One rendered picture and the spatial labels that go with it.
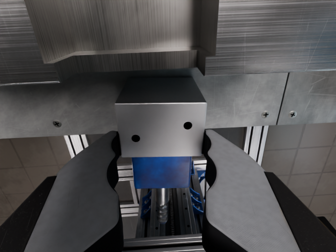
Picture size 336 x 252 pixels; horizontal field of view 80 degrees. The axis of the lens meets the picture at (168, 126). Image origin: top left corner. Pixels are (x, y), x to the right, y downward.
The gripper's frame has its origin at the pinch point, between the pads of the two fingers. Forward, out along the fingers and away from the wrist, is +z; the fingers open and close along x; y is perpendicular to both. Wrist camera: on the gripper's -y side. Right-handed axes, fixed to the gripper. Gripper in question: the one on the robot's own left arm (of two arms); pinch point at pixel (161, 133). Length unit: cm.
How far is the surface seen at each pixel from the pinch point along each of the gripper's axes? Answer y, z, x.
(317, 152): 63, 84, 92
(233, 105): 0.0, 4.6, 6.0
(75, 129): 2.2, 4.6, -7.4
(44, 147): 57, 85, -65
